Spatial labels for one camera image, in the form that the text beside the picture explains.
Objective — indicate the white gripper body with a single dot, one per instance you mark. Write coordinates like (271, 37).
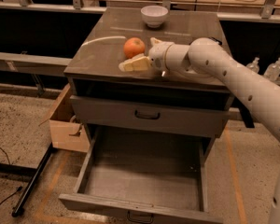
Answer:
(157, 56)

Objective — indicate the white ceramic bowl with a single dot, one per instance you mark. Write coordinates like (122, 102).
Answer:
(154, 16)

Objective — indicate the clear sanitizer bottle right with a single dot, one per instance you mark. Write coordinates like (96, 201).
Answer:
(273, 71)

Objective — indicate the clear sanitizer bottle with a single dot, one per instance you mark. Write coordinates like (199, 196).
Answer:
(273, 71)
(254, 65)

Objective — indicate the orange fruit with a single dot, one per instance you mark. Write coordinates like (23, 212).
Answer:
(133, 47)

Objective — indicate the clear sanitizer bottle left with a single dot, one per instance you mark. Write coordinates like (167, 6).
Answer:
(254, 65)

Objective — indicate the grey wooden drawer cabinet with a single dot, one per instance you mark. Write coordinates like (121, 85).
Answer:
(94, 71)

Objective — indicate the cardboard box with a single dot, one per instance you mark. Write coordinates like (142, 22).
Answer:
(66, 131)

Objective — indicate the black metal floor stand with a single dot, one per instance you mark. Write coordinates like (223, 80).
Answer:
(28, 176)

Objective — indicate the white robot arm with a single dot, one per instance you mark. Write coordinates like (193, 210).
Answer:
(205, 57)

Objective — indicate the closed middle drawer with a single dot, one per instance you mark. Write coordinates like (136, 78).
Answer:
(149, 117)

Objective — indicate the open bottom drawer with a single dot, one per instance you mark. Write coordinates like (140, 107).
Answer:
(143, 177)

